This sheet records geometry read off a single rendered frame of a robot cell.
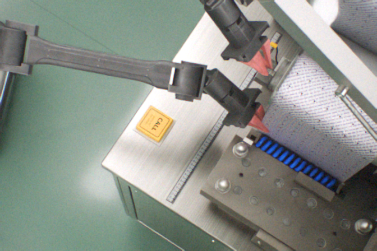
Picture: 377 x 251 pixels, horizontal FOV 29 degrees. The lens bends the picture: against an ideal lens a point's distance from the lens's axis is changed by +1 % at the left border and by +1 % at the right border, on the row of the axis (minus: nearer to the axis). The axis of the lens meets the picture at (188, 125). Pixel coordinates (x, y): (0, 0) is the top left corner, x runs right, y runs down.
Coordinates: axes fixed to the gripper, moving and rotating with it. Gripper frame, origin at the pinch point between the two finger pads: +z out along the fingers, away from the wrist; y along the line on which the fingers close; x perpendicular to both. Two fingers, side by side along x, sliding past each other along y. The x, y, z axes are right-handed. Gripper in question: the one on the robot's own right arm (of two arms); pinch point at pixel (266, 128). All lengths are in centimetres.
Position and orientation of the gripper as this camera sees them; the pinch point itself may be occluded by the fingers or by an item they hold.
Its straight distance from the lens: 169.2
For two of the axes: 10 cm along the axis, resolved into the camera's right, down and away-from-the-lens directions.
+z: 7.1, 5.9, 3.9
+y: -5.4, 8.1, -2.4
